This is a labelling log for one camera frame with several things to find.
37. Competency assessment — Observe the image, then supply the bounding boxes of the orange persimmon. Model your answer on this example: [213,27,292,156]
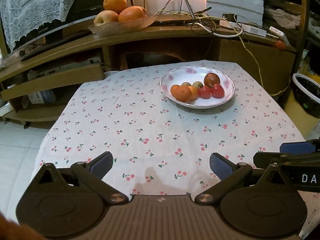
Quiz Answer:
[172,86,192,102]
[170,85,180,97]

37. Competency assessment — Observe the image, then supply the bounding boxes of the cherry print tablecloth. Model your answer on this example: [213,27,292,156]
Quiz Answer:
[34,61,304,239]

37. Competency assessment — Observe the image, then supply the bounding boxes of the dark red brown tomato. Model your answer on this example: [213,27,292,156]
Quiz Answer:
[203,73,220,88]

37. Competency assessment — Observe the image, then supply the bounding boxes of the black television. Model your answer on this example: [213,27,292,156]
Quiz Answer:
[1,0,103,55]

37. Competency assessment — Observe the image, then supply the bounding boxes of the orange on top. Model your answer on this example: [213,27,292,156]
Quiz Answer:
[103,0,127,14]

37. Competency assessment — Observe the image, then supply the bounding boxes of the small orange fruit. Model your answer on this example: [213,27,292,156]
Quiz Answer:
[188,86,199,101]

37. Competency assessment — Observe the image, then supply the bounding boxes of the tan longan left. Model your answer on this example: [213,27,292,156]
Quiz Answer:
[181,82,191,87]

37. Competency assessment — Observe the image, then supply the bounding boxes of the yellow container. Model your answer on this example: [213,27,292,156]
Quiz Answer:
[284,90,319,139]

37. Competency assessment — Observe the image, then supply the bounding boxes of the yellow thin cable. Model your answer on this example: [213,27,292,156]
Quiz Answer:
[154,8,292,97]

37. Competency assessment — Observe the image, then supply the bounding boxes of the red apple behind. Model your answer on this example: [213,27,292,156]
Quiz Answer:
[140,7,149,17]

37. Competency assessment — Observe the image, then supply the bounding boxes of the glass fruit dish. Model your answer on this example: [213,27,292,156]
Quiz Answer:
[88,16,157,37]

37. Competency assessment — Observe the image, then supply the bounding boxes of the red tomato oval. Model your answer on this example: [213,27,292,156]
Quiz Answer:
[210,83,225,99]

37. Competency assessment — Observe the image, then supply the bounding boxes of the white floral plate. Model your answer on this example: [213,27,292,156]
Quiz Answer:
[159,66,235,109]

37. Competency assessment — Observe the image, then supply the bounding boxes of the white power strip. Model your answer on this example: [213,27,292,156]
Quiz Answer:
[220,20,267,37]

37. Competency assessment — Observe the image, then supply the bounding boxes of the black bin white rim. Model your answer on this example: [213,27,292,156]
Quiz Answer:
[292,73,320,119]

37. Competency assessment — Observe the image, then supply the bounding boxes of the white lace cloth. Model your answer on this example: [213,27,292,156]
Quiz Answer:
[1,0,74,51]

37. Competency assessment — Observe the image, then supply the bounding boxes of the wooden TV cabinet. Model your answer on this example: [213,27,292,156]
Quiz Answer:
[1,25,296,124]

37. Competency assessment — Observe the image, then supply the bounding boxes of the pale apple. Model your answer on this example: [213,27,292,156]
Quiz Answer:
[94,10,119,27]

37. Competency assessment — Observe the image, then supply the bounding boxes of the large orange front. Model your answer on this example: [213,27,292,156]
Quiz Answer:
[118,6,145,23]

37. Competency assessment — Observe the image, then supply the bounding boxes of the tan longan right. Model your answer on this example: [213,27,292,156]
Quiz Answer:
[192,81,203,88]

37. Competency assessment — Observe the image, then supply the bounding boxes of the tan longan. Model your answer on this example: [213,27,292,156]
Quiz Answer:
[192,81,203,88]
[181,82,191,87]

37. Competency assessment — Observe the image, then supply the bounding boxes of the black router with antennas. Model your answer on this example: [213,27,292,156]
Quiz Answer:
[151,0,212,28]

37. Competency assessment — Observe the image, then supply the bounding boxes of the red tomato with stem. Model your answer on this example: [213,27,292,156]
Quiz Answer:
[198,86,211,99]

